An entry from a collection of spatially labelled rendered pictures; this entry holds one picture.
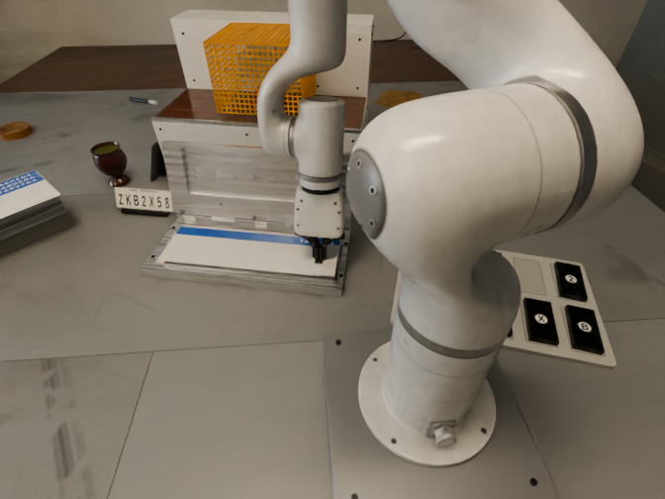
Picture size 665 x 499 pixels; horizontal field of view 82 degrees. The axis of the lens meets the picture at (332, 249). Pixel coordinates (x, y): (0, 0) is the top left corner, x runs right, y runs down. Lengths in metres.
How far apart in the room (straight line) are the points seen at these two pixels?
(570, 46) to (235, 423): 0.63
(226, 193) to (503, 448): 0.75
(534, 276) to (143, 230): 0.93
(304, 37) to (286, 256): 0.45
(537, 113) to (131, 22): 2.59
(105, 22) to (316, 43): 2.25
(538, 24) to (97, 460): 0.75
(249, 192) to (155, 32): 1.90
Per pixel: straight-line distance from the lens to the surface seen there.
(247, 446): 0.66
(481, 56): 0.37
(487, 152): 0.26
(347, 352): 0.62
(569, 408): 0.77
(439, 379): 0.44
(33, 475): 0.77
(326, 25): 0.64
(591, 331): 0.87
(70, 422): 0.78
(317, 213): 0.75
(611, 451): 0.77
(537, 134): 0.29
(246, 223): 0.97
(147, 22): 2.73
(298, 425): 0.66
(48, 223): 1.16
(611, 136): 0.33
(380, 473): 0.54
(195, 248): 0.93
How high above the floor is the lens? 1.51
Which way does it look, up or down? 42 degrees down
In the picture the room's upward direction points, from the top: straight up
